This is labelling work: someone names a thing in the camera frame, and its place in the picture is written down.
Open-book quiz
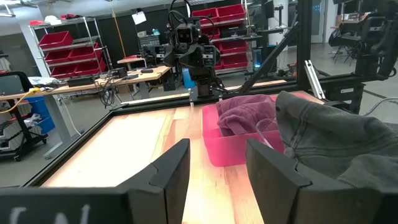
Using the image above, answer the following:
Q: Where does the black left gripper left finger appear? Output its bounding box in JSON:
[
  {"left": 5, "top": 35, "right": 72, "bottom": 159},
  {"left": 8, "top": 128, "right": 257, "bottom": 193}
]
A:
[{"left": 116, "top": 138, "right": 191, "bottom": 224}]

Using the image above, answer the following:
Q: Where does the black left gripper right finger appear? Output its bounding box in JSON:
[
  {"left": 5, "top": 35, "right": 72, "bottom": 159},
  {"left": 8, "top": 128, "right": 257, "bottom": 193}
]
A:
[{"left": 245, "top": 138, "right": 313, "bottom": 224}]

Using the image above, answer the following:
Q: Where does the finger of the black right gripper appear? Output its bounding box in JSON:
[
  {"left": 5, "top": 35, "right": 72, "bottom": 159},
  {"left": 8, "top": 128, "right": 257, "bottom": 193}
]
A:
[
  {"left": 192, "top": 45, "right": 205, "bottom": 67},
  {"left": 180, "top": 45, "right": 193, "bottom": 67}
]

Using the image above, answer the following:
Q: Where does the maroon baseball cap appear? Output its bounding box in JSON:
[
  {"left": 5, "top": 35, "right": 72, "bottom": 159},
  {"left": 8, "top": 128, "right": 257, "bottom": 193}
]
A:
[{"left": 215, "top": 94, "right": 278, "bottom": 137}]

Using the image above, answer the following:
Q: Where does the dark grey baseball cap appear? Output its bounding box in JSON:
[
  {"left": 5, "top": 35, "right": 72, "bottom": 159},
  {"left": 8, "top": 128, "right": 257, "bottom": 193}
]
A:
[{"left": 274, "top": 90, "right": 398, "bottom": 191}]

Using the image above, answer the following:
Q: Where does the blue upright panel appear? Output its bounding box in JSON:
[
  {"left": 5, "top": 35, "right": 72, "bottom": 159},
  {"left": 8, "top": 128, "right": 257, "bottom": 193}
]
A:
[{"left": 182, "top": 67, "right": 196, "bottom": 90}]

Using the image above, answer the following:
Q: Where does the black electronic equipment rack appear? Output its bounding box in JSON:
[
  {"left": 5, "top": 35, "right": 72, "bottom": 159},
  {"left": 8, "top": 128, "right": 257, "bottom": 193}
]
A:
[{"left": 138, "top": 34, "right": 161, "bottom": 50}]

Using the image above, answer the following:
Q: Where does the black computer case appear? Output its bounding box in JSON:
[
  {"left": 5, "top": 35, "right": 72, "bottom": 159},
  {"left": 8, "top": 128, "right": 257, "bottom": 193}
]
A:
[{"left": 162, "top": 73, "right": 182, "bottom": 92}]

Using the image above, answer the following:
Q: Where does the long wooden desk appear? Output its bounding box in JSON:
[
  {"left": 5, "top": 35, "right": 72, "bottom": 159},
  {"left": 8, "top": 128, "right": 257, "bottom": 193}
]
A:
[{"left": 0, "top": 65, "right": 172, "bottom": 159}]

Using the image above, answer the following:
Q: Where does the red plastic storage bin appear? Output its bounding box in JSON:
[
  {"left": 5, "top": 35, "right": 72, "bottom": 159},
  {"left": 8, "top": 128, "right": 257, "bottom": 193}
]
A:
[
  {"left": 201, "top": 27, "right": 221, "bottom": 40},
  {"left": 216, "top": 4, "right": 246, "bottom": 22},
  {"left": 44, "top": 49, "right": 72, "bottom": 65},
  {"left": 50, "top": 64, "right": 76, "bottom": 78},
  {"left": 218, "top": 40, "right": 249, "bottom": 54},
  {"left": 192, "top": 8, "right": 220, "bottom": 25},
  {"left": 68, "top": 43, "right": 102, "bottom": 60},
  {"left": 221, "top": 53, "right": 249, "bottom": 69},
  {"left": 73, "top": 58, "right": 107, "bottom": 76},
  {"left": 38, "top": 30, "right": 74, "bottom": 50}
]

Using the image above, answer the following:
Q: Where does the small wooden desk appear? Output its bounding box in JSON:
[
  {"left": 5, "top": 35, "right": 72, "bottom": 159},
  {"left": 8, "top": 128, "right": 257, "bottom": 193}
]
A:
[{"left": 116, "top": 55, "right": 147, "bottom": 66}]

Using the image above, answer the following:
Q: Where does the white paper tag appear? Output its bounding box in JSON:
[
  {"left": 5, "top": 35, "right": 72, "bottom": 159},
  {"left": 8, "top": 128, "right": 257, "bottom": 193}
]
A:
[{"left": 131, "top": 11, "right": 147, "bottom": 26}]

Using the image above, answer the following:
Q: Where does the metal shelf rack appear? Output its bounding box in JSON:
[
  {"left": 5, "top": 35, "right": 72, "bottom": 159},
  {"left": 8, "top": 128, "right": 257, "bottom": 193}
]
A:
[
  {"left": 29, "top": 17, "right": 113, "bottom": 80},
  {"left": 190, "top": 2, "right": 265, "bottom": 75}
]

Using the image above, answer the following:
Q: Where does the device with blue light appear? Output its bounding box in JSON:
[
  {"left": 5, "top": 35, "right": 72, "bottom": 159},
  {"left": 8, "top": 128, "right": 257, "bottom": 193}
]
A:
[{"left": 252, "top": 46, "right": 262, "bottom": 70}]

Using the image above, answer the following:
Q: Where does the clear plastic bin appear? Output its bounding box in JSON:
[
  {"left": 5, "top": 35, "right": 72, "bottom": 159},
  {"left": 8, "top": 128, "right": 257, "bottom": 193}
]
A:
[{"left": 255, "top": 117, "right": 279, "bottom": 149}]

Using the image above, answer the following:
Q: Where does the black flat box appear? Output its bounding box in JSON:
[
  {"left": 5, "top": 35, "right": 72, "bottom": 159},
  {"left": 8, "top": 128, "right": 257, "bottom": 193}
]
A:
[{"left": 67, "top": 76, "right": 96, "bottom": 88}]

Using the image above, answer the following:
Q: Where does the black box with white label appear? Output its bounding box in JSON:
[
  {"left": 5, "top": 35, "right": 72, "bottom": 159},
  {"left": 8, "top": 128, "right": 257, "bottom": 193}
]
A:
[{"left": 323, "top": 82, "right": 366, "bottom": 113}]

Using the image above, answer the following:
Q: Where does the silver aluminium profile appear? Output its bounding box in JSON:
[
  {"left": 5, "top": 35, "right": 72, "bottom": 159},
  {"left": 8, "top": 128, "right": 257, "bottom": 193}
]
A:
[{"left": 303, "top": 59, "right": 326, "bottom": 100}]

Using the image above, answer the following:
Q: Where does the white cloth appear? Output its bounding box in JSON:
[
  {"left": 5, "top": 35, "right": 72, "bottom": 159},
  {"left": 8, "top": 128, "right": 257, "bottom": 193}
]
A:
[{"left": 27, "top": 77, "right": 60, "bottom": 87}]

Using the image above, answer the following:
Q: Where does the blue storage bin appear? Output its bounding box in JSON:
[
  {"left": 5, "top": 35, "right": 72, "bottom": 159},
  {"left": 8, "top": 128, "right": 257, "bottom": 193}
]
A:
[{"left": 24, "top": 96, "right": 56, "bottom": 135}]

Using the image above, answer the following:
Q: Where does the black rack with grey bins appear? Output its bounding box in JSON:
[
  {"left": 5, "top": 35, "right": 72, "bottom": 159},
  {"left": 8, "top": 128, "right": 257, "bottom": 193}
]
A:
[{"left": 0, "top": 51, "right": 48, "bottom": 162}]

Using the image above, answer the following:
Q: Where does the black background robot rig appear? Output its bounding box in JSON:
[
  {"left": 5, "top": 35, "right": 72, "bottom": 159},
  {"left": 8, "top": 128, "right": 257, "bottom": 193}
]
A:
[{"left": 329, "top": 0, "right": 398, "bottom": 78}]

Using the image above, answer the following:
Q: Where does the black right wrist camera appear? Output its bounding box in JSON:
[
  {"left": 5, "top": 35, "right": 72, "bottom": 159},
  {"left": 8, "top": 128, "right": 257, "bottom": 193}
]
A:
[{"left": 175, "top": 24, "right": 201, "bottom": 45}]

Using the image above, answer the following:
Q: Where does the yellow hanging strap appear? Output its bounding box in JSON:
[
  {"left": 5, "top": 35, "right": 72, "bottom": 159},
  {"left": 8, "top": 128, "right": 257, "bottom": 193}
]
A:
[{"left": 110, "top": 0, "right": 127, "bottom": 59}]

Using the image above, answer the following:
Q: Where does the black hanging cable bundle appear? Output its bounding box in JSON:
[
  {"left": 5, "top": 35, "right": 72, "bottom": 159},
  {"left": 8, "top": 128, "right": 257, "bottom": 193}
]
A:
[{"left": 95, "top": 76, "right": 118, "bottom": 109}]

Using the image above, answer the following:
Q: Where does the yellow cable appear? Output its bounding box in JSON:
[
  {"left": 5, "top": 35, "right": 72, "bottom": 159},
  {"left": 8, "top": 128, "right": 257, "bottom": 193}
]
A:
[{"left": 0, "top": 87, "right": 41, "bottom": 114}]

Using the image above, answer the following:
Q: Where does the grey panel with black frame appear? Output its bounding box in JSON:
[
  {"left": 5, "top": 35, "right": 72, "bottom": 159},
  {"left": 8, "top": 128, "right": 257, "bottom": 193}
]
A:
[{"left": 0, "top": 71, "right": 34, "bottom": 98}]

